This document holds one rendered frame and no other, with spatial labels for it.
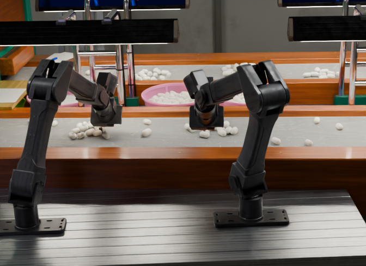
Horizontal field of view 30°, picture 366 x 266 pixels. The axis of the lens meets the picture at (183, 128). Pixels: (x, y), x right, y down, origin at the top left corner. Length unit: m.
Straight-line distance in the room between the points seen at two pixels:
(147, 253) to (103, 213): 0.26
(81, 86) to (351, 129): 0.90
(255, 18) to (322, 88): 2.22
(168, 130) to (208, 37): 2.64
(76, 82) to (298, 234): 0.75
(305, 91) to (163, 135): 0.71
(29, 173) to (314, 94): 1.31
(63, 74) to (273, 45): 3.22
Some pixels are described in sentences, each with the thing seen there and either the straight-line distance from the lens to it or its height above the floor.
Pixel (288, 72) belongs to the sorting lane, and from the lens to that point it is 2.93.
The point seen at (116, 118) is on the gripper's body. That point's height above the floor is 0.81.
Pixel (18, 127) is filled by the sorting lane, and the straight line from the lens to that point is 2.44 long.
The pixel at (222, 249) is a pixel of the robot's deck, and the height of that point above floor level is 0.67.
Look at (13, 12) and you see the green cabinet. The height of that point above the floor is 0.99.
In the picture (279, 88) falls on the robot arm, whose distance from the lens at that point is 1.66.
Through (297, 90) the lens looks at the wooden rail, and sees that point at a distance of 2.72.
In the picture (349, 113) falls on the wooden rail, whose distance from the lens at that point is 2.43.
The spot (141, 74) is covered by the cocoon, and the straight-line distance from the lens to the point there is 2.88.
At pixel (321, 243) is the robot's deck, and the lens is 1.78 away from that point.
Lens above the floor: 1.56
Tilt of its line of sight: 21 degrees down
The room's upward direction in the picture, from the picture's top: 2 degrees counter-clockwise
